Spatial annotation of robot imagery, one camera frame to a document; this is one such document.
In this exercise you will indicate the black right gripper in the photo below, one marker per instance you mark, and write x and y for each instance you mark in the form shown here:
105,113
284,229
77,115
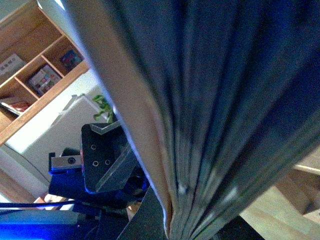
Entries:
107,157

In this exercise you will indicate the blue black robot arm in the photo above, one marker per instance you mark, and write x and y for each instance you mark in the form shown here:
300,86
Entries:
81,215

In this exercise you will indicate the green plant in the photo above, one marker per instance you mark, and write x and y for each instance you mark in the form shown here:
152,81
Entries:
105,108

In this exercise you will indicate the white cabinet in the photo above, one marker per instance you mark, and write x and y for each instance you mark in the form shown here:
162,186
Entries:
24,156

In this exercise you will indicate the red white lying book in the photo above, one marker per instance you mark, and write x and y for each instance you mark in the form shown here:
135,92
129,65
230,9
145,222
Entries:
15,105

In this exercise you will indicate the colourful picture book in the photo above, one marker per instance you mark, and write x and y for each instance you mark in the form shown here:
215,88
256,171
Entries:
43,80

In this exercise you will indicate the dark blue picture book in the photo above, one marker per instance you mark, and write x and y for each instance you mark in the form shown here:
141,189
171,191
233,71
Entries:
70,60

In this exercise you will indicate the wooden wall bookshelf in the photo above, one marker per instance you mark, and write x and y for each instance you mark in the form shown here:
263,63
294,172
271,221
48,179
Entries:
35,38

